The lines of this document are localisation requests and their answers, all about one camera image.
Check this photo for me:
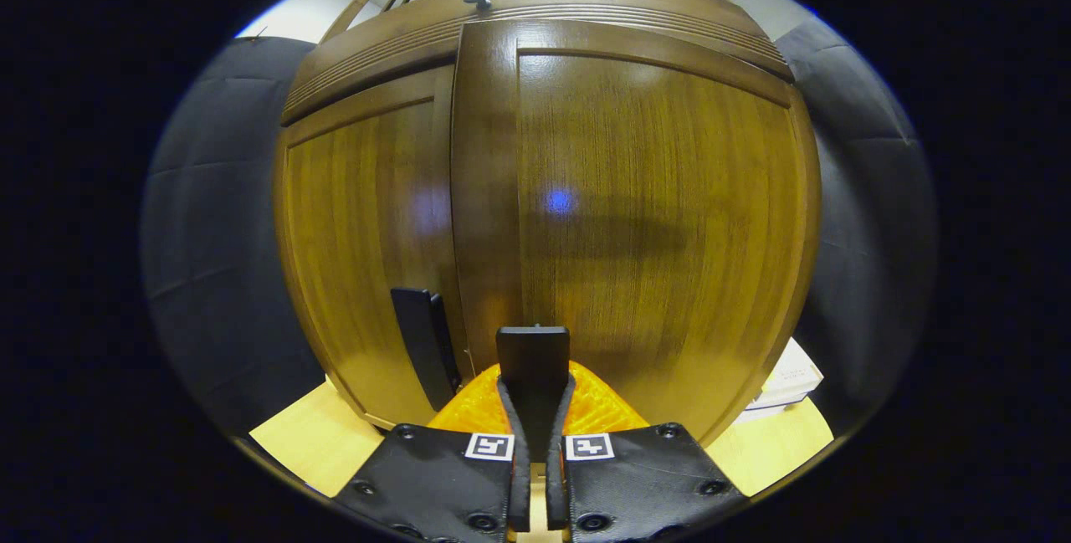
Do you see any wooden shoe cabinet door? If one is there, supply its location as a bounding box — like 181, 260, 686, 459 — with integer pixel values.
452, 18, 822, 448
274, 66, 469, 431

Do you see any black door handle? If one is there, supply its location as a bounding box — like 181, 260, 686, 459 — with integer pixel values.
391, 287, 461, 412
496, 325, 571, 460

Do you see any black backdrop cloth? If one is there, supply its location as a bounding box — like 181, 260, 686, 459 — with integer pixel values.
141, 16, 938, 443

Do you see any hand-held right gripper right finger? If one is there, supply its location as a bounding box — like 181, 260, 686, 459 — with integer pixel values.
546, 359, 746, 543

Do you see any wooden cabinet drawer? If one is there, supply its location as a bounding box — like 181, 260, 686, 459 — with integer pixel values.
314, 0, 783, 59

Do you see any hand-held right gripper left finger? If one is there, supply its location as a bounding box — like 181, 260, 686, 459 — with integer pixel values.
335, 363, 532, 543

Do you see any white box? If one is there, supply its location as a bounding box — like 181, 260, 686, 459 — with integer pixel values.
736, 338, 825, 425

